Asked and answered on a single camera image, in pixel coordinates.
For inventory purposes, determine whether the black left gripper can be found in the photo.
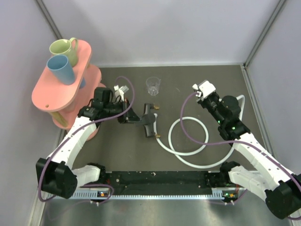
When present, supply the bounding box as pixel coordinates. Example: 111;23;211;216
104;98;143;123

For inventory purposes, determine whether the white flexible hose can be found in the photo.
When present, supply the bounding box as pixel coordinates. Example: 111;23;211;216
152;94;245;169

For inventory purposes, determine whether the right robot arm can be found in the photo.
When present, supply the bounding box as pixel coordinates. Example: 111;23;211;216
196;91;301;219

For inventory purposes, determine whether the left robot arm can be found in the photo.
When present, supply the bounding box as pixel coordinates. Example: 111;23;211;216
36;85;133;202

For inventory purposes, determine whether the clear plastic cup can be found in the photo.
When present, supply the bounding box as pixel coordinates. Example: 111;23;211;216
146;77;161;96

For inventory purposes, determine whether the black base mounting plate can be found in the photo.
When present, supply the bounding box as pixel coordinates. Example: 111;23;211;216
100;171;213;195

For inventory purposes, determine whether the pink three-tier shelf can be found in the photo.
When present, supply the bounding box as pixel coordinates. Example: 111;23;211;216
32;40;104;131

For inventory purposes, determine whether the blue plastic cup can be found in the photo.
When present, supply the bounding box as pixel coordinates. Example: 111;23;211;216
47;55;75;85

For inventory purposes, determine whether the green ceramic mug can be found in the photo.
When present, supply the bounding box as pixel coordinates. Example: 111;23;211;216
49;37;79;67

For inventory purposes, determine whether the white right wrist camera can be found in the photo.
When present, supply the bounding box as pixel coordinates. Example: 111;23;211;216
192;80;216;100

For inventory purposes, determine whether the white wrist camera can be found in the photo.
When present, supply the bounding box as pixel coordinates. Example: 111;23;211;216
114;85;129;98
192;80;216;100

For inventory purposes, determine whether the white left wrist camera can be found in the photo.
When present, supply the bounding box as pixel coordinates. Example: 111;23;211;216
114;85;129;98

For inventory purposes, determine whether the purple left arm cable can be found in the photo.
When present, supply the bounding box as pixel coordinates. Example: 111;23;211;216
37;76;135;208

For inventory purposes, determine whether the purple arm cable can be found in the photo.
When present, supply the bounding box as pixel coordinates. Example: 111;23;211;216
37;76;135;208
180;91;301;221

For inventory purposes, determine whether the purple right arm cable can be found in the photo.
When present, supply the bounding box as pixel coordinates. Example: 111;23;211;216
180;91;301;221

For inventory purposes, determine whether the grey slotted cable duct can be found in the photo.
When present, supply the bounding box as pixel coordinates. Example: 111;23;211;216
69;188;237;200

